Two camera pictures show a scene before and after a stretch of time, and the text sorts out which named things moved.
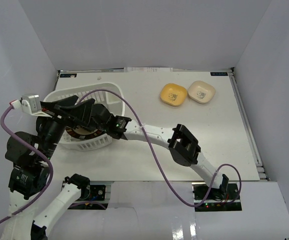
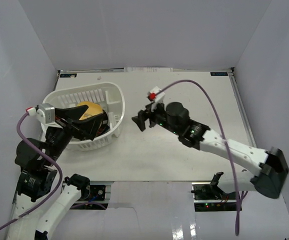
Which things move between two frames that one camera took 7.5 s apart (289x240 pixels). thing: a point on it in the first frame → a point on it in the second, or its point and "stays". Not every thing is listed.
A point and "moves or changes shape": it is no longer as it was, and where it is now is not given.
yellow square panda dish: x=174 y=94 moves or changes shape
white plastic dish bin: x=112 y=102 stays
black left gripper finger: x=70 y=100 → x=73 y=114
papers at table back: x=148 y=69 stays
